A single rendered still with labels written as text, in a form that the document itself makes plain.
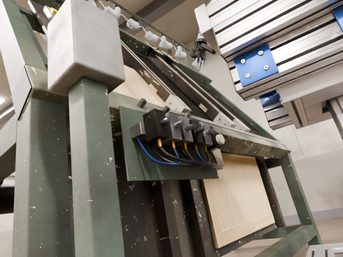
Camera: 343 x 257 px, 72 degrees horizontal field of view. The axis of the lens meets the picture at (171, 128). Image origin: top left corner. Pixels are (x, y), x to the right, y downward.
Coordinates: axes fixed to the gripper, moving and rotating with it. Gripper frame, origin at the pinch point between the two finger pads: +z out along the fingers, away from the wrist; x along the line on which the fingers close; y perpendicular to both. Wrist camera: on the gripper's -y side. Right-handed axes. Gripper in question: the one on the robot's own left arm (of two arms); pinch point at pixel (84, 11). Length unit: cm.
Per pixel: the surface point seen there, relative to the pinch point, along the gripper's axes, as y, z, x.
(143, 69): 30.2, 14.3, 24.4
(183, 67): 44, -3, 141
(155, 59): 22, 3, 96
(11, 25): -4.2, 17.6, -34.8
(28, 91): 24, 29, -60
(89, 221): 53, 39, -81
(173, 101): 55, 23, 3
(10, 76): 9, 31, -47
